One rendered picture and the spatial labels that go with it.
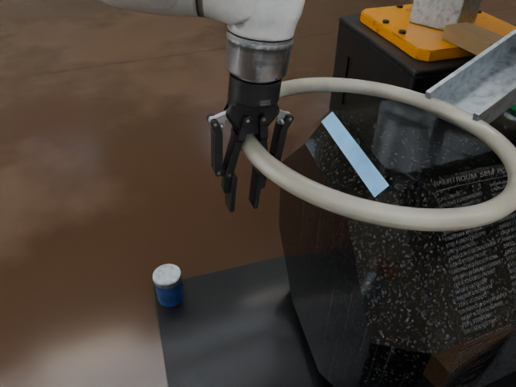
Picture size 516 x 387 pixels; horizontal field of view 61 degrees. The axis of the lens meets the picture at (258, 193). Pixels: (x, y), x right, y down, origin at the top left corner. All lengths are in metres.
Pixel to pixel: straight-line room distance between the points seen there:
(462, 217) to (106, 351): 1.31
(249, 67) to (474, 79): 0.62
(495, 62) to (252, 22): 0.70
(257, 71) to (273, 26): 0.06
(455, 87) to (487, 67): 0.11
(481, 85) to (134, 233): 1.47
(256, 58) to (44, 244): 1.64
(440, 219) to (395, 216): 0.06
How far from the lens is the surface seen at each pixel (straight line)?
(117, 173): 2.37
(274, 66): 0.60
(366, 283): 0.95
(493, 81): 1.09
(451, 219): 0.61
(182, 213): 2.05
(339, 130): 1.09
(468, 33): 1.73
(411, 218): 0.59
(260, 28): 0.58
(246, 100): 0.62
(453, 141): 1.08
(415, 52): 1.70
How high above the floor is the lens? 1.36
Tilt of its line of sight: 40 degrees down
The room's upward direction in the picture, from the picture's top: straight up
